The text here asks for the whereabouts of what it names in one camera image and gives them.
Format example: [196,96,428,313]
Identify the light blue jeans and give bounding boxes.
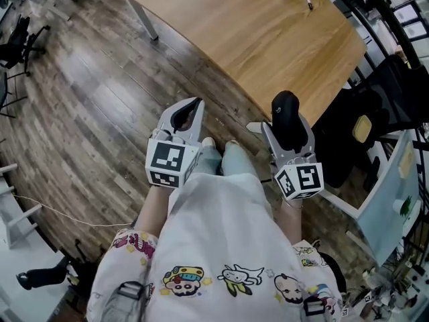
[191,142,259,182]

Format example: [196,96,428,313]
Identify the grey table leg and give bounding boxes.
[125,0,160,42]

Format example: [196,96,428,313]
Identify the white shelf unit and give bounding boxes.
[0,162,44,250]

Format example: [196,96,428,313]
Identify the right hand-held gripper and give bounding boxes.
[261,113,324,201]

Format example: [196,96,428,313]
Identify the white floor cable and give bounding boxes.
[12,194,132,228]

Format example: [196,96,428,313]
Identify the black metal railing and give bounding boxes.
[314,0,429,73]

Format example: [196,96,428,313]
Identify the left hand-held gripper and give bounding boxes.
[145,97,206,189]

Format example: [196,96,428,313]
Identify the black item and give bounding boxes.
[270,90,308,153]

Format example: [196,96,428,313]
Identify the yellow pad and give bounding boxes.
[351,114,373,144]

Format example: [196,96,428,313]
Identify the person's left forearm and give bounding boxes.
[133,183,179,236]

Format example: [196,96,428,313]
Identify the person's right forearm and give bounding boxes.
[272,195,305,246]

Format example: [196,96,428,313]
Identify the wooden table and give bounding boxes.
[110,0,368,127]

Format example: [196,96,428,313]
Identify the black mesh office chair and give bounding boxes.
[0,14,52,77]

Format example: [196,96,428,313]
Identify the white cup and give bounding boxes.
[391,198,408,215]

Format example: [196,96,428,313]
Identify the pale blue desk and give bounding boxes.
[320,129,424,268]

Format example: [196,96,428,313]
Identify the white cartoon print shirt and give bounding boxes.
[86,172,343,322]

